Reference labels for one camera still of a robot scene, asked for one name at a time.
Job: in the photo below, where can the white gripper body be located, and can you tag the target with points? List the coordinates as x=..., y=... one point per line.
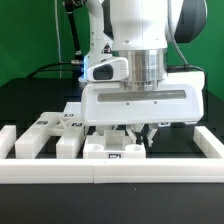
x=178, y=98

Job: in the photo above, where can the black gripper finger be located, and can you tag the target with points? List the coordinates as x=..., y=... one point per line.
x=152, y=129
x=132, y=135

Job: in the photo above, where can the white chair seat plate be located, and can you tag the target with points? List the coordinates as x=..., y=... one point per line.
x=113, y=144

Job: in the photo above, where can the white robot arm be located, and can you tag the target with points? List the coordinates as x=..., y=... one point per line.
x=135, y=87

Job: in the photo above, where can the white marker sheet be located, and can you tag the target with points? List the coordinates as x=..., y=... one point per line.
x=72, y=108

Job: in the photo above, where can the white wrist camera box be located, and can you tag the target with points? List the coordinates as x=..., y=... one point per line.
x=108, y=70

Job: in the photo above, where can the white chair back frame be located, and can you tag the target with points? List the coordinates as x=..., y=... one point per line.
x=67, y=127

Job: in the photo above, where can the white U-shaped fence frame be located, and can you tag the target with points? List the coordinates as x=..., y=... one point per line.
x=153, y=170

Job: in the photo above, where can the black camera stand pole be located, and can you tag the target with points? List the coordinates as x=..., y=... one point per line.
x=70, y=6

